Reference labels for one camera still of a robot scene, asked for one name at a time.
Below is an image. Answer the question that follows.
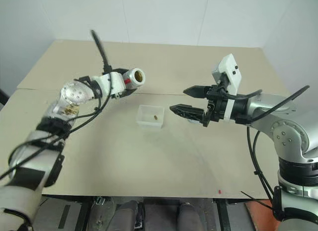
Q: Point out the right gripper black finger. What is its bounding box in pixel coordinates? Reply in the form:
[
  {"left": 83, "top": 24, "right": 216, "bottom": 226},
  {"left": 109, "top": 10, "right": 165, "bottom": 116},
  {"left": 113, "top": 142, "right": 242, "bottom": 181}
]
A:
[
  {"left": 169, "top": 104, "right": 207, "bottom": 126},
  {"left": 182, "top": 85, "right": 212, "bottom": 100}
]

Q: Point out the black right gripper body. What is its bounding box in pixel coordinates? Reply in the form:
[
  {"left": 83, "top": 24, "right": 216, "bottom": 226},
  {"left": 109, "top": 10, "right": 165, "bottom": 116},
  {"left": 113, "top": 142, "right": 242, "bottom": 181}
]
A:
[{"left": 202, "top": 83, "right": 229, "bottom": 128}]

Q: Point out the small clear plastic tray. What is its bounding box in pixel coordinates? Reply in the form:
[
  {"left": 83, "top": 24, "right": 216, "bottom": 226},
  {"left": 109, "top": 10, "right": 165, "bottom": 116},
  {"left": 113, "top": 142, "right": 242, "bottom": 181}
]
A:
[{"left": 136, "top": 104, "right": 165, "bottom": 130}]

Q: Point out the dark rounded shape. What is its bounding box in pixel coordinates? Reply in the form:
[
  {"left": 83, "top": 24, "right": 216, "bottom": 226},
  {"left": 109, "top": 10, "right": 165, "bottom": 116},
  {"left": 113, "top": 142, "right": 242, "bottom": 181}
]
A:
[
  {"left": 177, "top": 202, "right": 201, "bottom": 231},
  {"left": 116, "top": 200, "right": 140, "bottom": 231}
]

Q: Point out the black slanted bar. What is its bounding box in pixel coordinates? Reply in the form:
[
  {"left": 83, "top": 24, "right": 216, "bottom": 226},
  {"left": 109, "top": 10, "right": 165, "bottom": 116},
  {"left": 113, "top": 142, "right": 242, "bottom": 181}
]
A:
[{"left": 0, "top": 87, "right": 10, "bottom": 106}]

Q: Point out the orange floor mat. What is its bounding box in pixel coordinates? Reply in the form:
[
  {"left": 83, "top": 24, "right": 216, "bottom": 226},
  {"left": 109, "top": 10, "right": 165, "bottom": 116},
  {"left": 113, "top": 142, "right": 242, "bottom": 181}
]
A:
[{"left": 244, "top": 199, "right": 282, "bottom": 231}]

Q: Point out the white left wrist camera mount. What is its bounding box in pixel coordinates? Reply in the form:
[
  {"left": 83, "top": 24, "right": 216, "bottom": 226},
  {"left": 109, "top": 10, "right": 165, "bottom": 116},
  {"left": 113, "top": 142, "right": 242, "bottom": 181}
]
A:
[{"left": 90, "top": 72, "right": 126, "bottom": 99}]

